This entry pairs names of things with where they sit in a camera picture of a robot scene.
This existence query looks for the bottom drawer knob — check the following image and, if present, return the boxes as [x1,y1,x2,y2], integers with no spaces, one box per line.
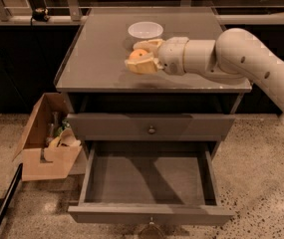
[139,218,164,239]

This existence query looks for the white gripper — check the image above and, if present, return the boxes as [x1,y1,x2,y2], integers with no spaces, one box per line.
[125,37,189,76]

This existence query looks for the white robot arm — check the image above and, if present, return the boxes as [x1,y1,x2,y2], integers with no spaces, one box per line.
[125,28,284,113]

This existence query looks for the black bar on floor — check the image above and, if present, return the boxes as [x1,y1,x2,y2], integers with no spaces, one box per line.
[0,163,23,226]

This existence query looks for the white ceramic bowl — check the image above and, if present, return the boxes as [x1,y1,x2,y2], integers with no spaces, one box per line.
[128,21,163,44]

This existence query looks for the open grey middle drawer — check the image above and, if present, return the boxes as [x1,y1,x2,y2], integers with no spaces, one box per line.
[69,141,234,226]

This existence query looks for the closed grey top drawer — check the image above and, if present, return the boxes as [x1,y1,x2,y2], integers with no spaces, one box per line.
[67,113,234,141]

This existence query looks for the orange fruit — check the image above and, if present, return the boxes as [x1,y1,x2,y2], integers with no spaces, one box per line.
[129,49,147,60]

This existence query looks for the black round object on ledge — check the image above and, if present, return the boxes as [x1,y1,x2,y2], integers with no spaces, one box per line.
[32,8,49,22]

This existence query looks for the brown cardboard box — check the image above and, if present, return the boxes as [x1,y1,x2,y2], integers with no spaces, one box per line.
[13,93,86,181]

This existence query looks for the grey drawer cabinet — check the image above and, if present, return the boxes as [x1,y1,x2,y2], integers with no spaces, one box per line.
[53,6,255,142]

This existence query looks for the bottles inside cardboard box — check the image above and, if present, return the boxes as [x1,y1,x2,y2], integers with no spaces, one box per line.
[46,112,72,147]

